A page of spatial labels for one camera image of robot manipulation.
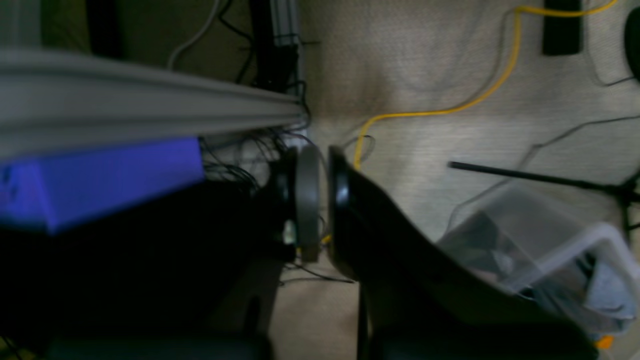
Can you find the blue box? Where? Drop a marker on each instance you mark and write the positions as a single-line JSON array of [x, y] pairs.
[[54, 193]]

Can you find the clear plastic storage bin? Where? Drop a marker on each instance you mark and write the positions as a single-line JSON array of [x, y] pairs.
[[537, 247]]

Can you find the round black stand base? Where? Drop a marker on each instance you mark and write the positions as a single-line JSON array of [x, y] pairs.
[[632, 42]]

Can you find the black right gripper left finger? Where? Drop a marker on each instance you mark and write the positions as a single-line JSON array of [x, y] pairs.
[[258, 230]]

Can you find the aluminium frame rail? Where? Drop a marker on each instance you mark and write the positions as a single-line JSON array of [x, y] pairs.
[[55, 101]]

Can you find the black power strip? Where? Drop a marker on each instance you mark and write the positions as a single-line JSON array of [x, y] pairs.
[[562, 36]]

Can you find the black tripod leg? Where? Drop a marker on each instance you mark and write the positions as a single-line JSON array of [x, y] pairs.
[[616, 191]]

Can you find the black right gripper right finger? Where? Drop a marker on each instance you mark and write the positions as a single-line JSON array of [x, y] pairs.
[[419, 303]]

